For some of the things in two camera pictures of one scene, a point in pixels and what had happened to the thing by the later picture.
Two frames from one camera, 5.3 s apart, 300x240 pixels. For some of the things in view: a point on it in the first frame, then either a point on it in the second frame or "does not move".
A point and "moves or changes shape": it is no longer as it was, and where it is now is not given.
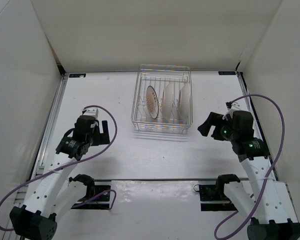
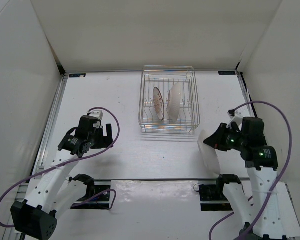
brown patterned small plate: [152, 103] → [158, 103]
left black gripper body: [93, 138] does not move
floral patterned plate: [184, 103] → [209, 154]
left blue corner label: [77, 75] does not move
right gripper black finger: [213, 119] → [215, 140]
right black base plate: [212, 198] does not move
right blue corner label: [226, 72] does not move
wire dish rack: [162, 102] moves or changes shape
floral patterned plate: [168, 101] → [174, 98]
